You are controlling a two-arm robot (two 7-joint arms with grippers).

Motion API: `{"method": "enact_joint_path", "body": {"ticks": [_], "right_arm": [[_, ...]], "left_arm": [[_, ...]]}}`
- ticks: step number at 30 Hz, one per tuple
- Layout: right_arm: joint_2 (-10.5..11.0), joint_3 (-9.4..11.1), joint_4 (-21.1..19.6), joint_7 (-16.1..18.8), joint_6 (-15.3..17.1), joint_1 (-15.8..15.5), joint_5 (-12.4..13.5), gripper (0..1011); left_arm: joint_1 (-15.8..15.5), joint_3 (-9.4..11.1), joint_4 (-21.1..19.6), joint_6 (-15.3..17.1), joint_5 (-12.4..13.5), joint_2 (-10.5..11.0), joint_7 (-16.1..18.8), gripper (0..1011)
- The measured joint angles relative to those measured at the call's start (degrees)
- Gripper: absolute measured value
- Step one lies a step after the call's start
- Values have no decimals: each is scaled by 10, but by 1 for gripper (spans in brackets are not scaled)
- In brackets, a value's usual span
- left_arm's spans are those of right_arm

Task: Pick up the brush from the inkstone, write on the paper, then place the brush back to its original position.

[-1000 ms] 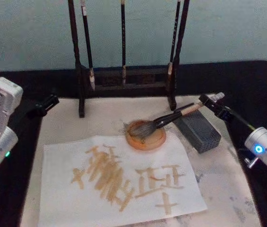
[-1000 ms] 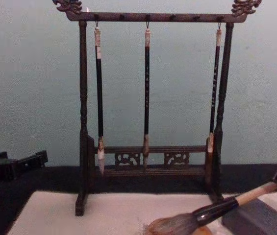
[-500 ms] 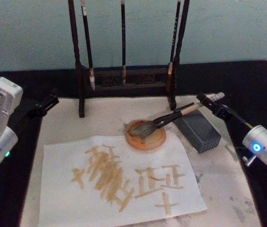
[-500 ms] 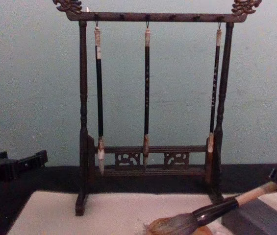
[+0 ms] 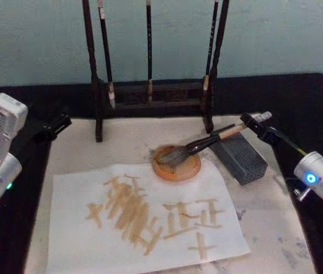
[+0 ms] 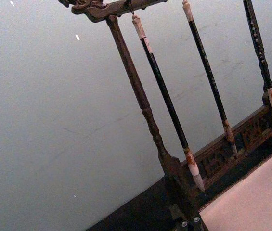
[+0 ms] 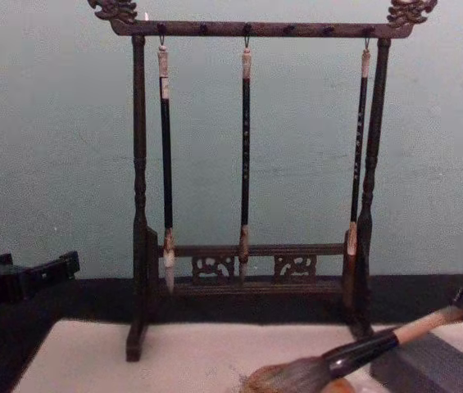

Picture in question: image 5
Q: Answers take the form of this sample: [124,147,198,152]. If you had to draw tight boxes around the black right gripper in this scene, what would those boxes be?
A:
[240,112,308,157]

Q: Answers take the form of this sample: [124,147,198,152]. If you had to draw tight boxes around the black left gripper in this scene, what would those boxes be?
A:
[8,113,73,175]

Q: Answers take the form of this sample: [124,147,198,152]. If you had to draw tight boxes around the wide calligraphy brush pale handle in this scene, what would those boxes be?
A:
[161,111,273,167]

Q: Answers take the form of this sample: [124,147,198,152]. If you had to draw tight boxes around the dark grey rectangular block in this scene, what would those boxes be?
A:
[209,131,268,186]

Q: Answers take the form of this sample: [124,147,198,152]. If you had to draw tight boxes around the black table cloth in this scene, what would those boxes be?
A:
[0,72,323,274]

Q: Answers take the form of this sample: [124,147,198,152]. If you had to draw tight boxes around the dark wooden brush rack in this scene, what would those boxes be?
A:
[81,0,230,143]

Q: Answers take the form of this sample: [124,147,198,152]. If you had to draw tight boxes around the round brown ink dish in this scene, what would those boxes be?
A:
[151,144,202,182]

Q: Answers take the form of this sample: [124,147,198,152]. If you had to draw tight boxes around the black hanging brush white tip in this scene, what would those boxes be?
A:
[97,0,117,110]

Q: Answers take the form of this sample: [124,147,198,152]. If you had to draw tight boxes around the black hanging brush white characters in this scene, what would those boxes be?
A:
[201,0,220,99]

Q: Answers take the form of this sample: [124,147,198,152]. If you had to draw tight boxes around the white felt mat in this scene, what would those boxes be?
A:
[25,113,317,274]

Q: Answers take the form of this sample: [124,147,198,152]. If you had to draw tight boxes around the black hanging brush brown tip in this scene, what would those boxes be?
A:
[145,0,154,104]

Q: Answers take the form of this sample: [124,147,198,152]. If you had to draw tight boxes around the white paper with tan strokes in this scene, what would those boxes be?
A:
[46,162,252,274]

